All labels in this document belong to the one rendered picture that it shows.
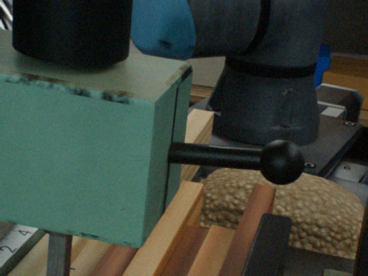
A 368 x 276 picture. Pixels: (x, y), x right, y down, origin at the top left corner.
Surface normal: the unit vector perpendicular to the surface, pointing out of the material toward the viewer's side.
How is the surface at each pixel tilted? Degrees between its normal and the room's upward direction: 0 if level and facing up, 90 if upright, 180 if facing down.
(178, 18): 88
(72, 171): 90
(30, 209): 90
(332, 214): 36
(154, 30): 97
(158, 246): 0
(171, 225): 0
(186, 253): 0
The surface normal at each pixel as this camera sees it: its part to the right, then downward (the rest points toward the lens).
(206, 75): -0.22, 0.34
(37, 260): 0.10, -0.93
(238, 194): -0.18, -0.54
